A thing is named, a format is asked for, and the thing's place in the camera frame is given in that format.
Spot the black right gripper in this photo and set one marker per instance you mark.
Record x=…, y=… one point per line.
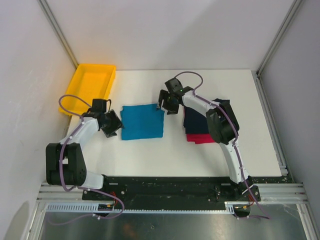
x=163, y=94

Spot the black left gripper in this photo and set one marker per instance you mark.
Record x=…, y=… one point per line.
x=116, y=124

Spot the teal t shirt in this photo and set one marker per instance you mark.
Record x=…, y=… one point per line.
x=142, y=122

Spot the navy t shirt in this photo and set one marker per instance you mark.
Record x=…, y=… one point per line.
x=195, y=119

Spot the red t shirt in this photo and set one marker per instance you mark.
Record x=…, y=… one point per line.
x=199, y=138

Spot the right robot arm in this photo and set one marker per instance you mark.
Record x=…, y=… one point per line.
x=228, y=142

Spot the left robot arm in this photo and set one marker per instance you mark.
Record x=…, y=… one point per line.
x=65, y=163

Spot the yellow plastic tray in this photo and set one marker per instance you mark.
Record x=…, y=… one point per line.
x=90, y=81

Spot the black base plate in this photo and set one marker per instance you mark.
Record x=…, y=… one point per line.
x=173, y=193

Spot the right aluminium frame post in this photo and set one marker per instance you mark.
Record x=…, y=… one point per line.
x=280, y=34

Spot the aluminium frame post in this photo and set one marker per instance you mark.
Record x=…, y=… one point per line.
x=280, y=34
x=50, y=16

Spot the left aluminium frame post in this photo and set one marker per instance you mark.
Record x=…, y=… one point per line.
x=50, y=16

